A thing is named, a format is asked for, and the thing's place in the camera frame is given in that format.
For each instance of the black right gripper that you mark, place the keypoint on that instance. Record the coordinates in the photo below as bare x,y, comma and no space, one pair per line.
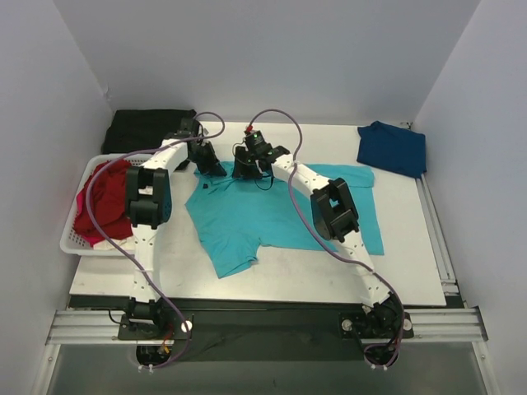
244,164

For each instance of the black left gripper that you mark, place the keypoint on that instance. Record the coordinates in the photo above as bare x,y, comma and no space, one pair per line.
207,156

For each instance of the turquoise t-shirt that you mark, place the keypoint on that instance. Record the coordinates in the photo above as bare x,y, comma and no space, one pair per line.
234,217

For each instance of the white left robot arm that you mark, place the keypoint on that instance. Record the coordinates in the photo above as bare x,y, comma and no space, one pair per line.
148,206

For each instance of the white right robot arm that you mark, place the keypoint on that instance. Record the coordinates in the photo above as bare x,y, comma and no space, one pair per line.
334,213

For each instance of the black folded t-shirt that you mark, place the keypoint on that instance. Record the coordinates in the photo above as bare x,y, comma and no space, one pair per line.
140,129

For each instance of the red t-shirt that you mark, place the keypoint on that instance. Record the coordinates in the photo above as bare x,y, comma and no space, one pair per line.
107,202

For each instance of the white t-shirt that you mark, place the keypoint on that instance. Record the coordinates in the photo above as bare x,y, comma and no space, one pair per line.
115,244

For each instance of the folded navy blue t-shirt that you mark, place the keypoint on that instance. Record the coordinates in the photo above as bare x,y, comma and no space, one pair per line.
397,150

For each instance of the pink garment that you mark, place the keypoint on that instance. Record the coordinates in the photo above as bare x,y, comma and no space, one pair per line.
80,201

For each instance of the white plastic laundry basket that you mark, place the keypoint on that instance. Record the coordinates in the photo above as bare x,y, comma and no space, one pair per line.
80,237

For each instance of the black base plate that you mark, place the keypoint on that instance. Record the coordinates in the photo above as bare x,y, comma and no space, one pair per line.
272,347

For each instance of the aluminium frame rail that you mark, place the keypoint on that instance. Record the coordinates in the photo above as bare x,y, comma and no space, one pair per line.
73,327

